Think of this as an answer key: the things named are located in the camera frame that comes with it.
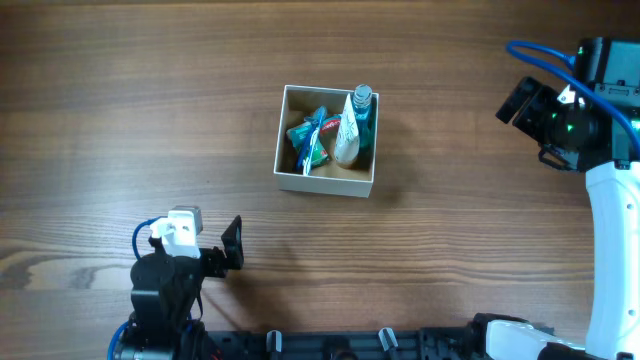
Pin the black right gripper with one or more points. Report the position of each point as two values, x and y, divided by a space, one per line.
531 112

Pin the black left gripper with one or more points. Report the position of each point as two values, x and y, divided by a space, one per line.
216 260

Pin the green soap packet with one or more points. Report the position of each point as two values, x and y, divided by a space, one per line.
297 136

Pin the blue disposable razor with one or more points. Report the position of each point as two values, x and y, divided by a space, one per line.
305 145

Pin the white leaf-print cream tube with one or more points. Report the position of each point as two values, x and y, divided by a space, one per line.
347 141

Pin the white cardboard box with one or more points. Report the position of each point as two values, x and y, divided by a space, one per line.
356 181

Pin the teal toothpaste tube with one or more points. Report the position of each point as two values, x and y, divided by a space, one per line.
330 124

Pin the blue white toothbrush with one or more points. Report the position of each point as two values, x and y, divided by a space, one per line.
319 115

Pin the blue mouthwash bottle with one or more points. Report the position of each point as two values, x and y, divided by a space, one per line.
361 102

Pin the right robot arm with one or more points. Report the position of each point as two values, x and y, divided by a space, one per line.
605 72

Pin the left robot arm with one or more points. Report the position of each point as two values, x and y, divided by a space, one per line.
165 288

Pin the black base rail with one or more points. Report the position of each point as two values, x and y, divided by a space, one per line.
421 344

